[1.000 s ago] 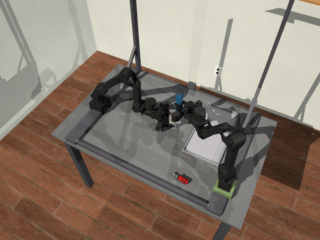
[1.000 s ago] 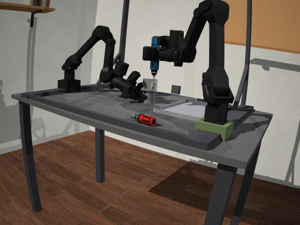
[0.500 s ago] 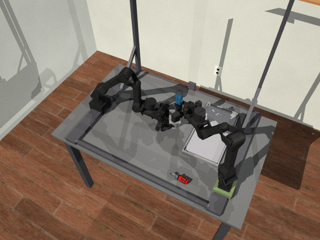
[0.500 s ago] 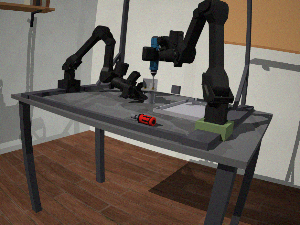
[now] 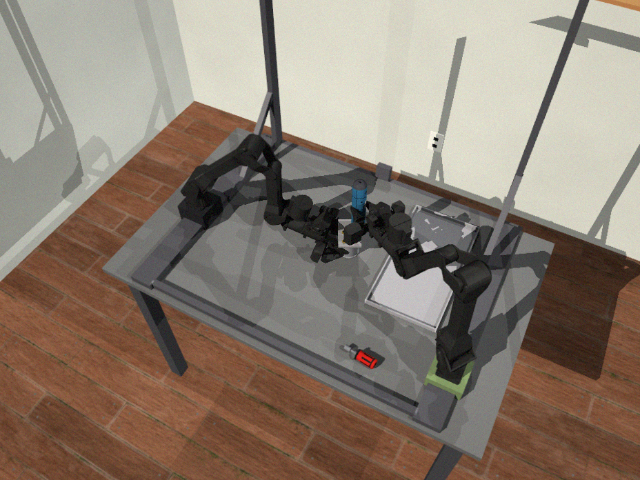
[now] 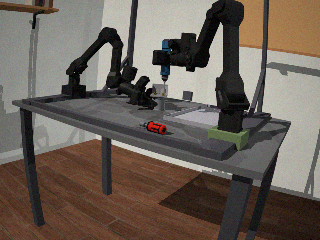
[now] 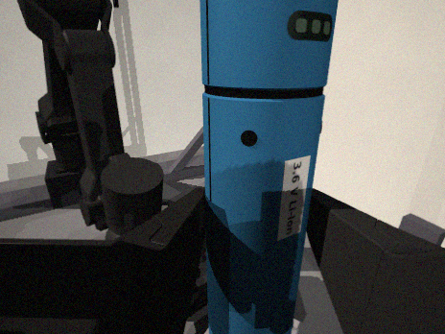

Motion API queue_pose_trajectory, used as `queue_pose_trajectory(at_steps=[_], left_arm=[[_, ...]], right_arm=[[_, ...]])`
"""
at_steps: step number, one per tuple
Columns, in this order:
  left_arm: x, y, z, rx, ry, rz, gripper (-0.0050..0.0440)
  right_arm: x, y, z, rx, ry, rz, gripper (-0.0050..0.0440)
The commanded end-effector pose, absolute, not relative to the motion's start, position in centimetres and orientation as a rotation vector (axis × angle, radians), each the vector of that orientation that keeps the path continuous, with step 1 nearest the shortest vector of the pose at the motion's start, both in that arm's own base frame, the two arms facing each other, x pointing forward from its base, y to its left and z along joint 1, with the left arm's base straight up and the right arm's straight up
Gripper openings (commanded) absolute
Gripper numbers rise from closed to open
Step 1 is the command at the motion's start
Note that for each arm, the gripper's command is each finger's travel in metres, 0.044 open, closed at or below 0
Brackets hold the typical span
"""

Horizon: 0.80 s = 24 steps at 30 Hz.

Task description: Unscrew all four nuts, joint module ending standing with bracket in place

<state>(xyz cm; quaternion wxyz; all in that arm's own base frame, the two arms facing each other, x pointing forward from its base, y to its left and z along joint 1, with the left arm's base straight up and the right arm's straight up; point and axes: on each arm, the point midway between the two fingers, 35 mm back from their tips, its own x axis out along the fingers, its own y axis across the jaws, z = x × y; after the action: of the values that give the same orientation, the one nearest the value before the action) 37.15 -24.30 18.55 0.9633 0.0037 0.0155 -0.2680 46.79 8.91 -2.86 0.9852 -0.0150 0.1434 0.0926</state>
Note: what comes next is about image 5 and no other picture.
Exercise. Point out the blue electric nut driver barrel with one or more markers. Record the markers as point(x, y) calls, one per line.
point(359, 195)

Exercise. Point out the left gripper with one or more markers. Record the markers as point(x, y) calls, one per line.
point(354, 231)

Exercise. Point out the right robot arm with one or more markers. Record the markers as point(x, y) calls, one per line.
point(277, 209)

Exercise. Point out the white shallow rectangular tray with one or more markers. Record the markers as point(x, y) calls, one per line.
point(422, 299)

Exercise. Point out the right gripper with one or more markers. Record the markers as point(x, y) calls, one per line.
point(323, 247)

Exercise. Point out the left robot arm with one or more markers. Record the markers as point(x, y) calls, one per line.
point(454, 346)

